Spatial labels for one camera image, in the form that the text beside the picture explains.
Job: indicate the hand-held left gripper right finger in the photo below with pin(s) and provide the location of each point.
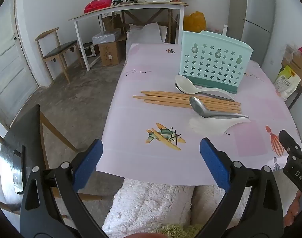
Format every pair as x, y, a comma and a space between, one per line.
213, 158

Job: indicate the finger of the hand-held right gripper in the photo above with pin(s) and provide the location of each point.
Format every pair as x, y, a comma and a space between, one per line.
289, 142

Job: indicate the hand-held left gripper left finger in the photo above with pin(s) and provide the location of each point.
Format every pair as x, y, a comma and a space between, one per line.
91, 158

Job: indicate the metal spoon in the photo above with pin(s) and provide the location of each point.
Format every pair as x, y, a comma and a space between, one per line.
199, 105
215, 96

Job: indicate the bundle of wooden chopsticks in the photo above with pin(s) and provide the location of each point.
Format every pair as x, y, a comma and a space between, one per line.
165, 99

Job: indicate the teal star-pattern utensil holder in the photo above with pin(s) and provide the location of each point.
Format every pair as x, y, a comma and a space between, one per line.
215, 62

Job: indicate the person's right hand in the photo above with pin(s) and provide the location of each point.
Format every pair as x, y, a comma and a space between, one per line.
293, 210

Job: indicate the white and yellow bag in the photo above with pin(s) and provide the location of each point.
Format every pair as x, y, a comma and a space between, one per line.
287, 83

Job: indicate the white fluffy cloth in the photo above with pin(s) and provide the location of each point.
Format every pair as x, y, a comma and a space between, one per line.
146, 203

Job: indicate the open cardboard box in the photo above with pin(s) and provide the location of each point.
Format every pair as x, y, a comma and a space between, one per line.
300, 67

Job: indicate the wooden chair with black backrest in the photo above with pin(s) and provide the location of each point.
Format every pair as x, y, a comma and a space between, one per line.
19, 138

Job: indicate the tall cardboard box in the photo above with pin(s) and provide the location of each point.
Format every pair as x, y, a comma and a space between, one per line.
112, 53

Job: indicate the silver case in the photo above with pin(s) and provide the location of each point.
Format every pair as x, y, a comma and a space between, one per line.
89, 50

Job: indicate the wooden chair with dark seat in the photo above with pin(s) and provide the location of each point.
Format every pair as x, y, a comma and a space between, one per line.
59, 49

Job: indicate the white door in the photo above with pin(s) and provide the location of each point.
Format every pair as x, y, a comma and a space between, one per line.
9, 74

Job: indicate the plastic-wrapped grey box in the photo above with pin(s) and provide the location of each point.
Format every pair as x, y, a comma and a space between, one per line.
106, 36

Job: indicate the grey refrigerator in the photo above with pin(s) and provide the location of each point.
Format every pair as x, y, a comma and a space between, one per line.
258, 17

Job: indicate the white plastic part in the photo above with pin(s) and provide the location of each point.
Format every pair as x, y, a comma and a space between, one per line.
224, 29

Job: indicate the white sack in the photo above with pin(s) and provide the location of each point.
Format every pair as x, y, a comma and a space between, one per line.
146, 34

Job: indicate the yellow plastic bag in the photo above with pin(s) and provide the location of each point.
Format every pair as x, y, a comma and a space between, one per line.
194, 22

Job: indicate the red plastic bag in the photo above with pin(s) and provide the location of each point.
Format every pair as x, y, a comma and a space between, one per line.
97, 3

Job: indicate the white-legged wooden desk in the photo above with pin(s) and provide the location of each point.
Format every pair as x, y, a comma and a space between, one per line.
131, 6

